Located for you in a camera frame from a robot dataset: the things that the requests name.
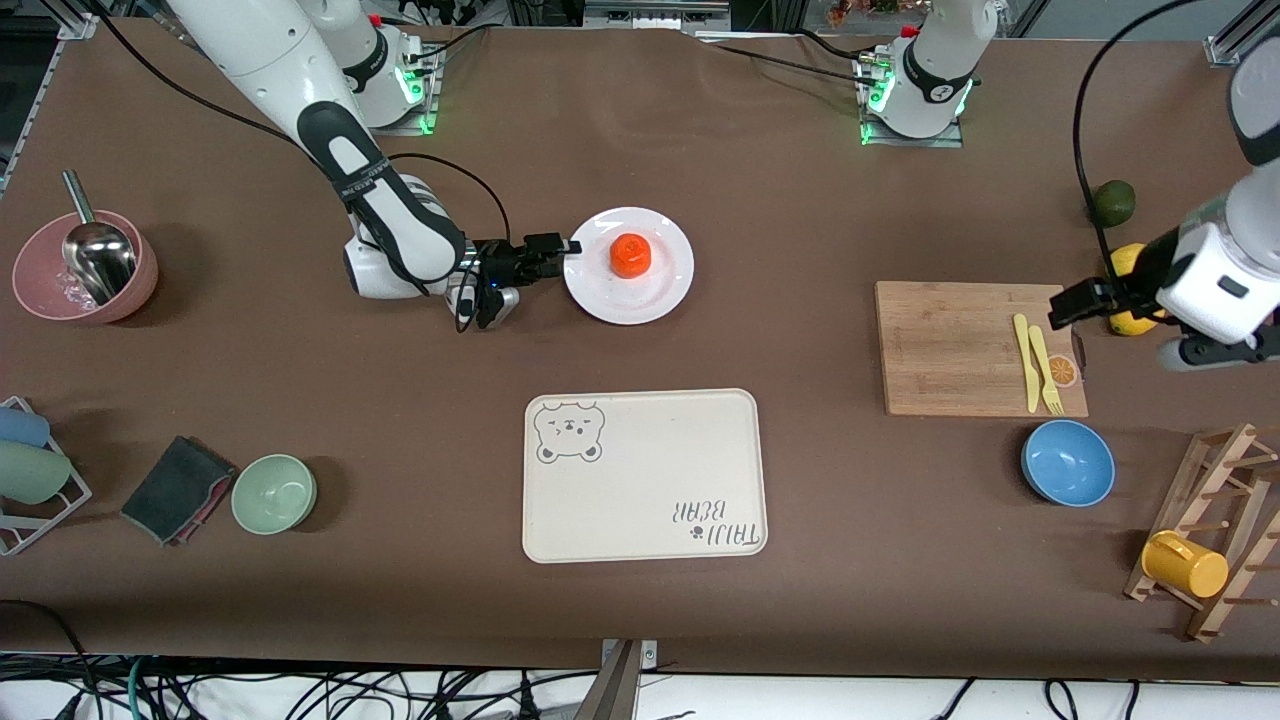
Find blue cup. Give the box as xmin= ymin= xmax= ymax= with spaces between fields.
xmin=0 ymin=405 xmax=51 ymax=449

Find orange mandarin fruit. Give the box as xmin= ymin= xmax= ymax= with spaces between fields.
xmin=610 ymin=233 xmax=653 ymax=279

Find dark green avocado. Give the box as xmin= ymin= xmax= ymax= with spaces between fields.
xmin=1090 ymin=180 xmax=1137 ymax=228

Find cream tray with bear print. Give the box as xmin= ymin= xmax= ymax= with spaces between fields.
xmin=522 ymin=388 xmax=769 ymax=565

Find yellow plastic fork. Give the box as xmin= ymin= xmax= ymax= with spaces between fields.
xmin=1028 ymin=325 xmax=1065 ymax=416

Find white wire rack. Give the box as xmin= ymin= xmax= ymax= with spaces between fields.
xmin=0 ymin=395 xmax=93 ymax=557

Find yellow mug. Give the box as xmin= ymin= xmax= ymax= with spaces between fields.
xmin=1141 ymin=530 xmax=1230 ymax=599

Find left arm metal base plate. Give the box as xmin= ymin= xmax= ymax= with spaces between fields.
xmin=855 ymin=50 xmax=966 ymax=149

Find grey metal box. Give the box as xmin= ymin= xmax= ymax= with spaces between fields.
xmin=584 ymin=0 xmax=733 ymax=31

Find pink bowl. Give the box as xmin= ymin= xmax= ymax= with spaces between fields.
xmin=12 ymin=212 xmax=159 ymax=326

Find bamboo cutting board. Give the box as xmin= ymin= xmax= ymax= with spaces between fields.
xmin=875 ymin=281 xmax=1089 ymax=418

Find dark grey folded cloth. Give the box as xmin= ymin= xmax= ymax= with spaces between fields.
xmin=120 ymin=435 xmax=238 ymax=546

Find wooden mug rack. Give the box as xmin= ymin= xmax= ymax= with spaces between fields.
xmin=1123 ymin=423 xmax=1280 ymax=643

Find pink folded cloth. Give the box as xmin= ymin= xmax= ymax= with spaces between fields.
xmin=180 ymin=472 xmax=238 ymax=544

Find black left base cable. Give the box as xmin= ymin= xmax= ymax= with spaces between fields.
xmin=700 ymin=30 xmax=883 ymax=87

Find pale green bowl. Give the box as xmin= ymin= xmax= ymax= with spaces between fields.
xmin=231 ymin=454 xmax=318 ymax=536

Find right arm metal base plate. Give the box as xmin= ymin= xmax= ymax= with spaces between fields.
xmin=385 ymin=45 xmax=442 ymax=137

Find blue bowl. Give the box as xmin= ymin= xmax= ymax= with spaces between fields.
xmin=1021 ymin=419 xmax=1116 ymax=508

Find pale green cup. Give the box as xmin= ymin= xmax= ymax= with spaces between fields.
xmin=0 ymin=440 xmax=73 ymax=506

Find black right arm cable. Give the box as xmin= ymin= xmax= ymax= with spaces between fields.
xmin=90 ymin=0 xmax=513 ymax=251

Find black right base cable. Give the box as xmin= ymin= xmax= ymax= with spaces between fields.
xmin=400 ymin=22 xmax=493 ymax=77

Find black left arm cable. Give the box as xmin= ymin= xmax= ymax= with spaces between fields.
xmin=1073 ymin=0 xmax=1201 ymax=273

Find clear ice cubes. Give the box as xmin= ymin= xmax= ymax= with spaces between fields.
xmin=45 ymin=270 xmax=101 ymax=313

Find black base cable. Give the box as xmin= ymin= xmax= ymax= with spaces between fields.
xmin=400 ymin=22 xmax=493 ymax=77
xmin=700 ymin=30 xmax=883 ymax=87

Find white round plate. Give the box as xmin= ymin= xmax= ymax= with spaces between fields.
xmin=563 ymin=207 xmax=695 ymax=326

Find metal scoop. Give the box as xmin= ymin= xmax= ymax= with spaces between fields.
xmin=62 ymin=170 xmax=138 ymax=306

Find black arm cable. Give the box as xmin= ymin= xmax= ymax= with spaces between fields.
xmin=90 ymin=0 xmax=513 ymax=251
xmin=1073 ymin=0 xmax=1201 ymax=273

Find metal table bracket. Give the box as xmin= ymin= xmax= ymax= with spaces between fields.
xmin=575 ymin=638 xmax=661 ymax=720

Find yellow plastic knife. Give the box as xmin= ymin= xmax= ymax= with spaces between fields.
xmin=1013 ymin=313 xmax=1042 ymax=414

